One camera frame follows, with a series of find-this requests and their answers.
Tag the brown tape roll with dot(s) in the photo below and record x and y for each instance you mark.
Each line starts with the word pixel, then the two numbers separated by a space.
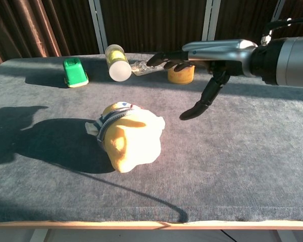
pixel 180 76

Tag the brown curtain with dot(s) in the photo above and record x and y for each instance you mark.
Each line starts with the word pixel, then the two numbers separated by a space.
pixel 242 17
pixel 40 25
pixel 154 25
pixel 298 10

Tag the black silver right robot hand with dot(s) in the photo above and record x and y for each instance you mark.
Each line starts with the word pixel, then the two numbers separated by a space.
pixel 217 51

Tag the grey felt table cover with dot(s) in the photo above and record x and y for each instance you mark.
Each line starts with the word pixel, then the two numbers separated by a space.
pixel 217 164

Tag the yellow plush duck toy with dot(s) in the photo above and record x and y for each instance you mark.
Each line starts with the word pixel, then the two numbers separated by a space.
pixel 133 141

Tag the pill blister pack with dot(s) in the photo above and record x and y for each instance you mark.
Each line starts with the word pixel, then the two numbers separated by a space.
pixel 141 68

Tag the green toy car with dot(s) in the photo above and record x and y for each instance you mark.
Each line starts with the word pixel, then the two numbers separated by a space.
pixel 74 71

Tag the clear tube of tennis balls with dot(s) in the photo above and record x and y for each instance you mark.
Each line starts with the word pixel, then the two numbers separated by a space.
pixel 118 68

